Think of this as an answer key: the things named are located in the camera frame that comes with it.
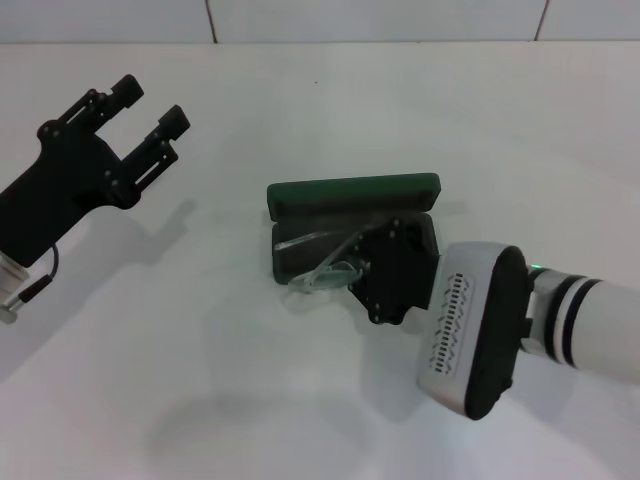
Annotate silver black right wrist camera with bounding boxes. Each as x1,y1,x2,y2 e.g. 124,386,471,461
417,241,532,422

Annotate clear white glasses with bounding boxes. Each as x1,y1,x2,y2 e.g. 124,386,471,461
273,224,386,294

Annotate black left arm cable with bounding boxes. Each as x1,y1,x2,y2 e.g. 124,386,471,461
0,243,61,324

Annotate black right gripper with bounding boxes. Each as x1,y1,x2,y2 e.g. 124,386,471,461
348,213,444,326

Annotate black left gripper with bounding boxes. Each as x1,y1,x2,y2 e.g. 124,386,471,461
0,73,191,269

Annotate green glasses case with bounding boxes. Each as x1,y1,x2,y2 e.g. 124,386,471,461
266,172,442,287

